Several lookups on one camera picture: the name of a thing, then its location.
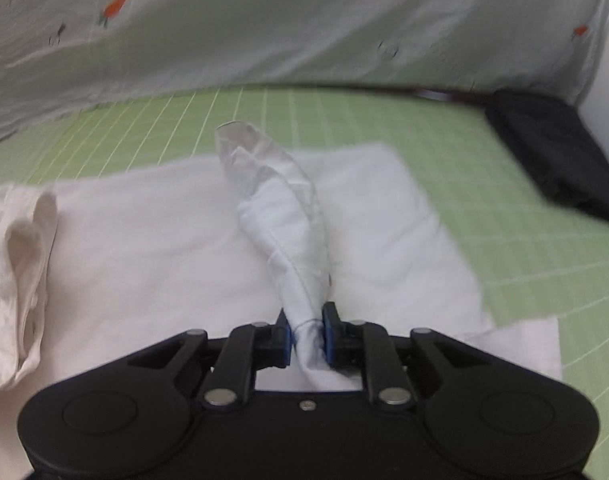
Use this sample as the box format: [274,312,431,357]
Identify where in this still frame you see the carrot print white sheet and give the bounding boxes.
[0,0,609,139]

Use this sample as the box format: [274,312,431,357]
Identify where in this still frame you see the folded black garment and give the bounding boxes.
[485,90,609,222]

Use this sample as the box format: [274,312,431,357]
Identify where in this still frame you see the green grid mat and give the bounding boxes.
[0,88,609,479]

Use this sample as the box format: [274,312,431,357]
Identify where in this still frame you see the white trousers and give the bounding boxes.
[0,122,561,479]

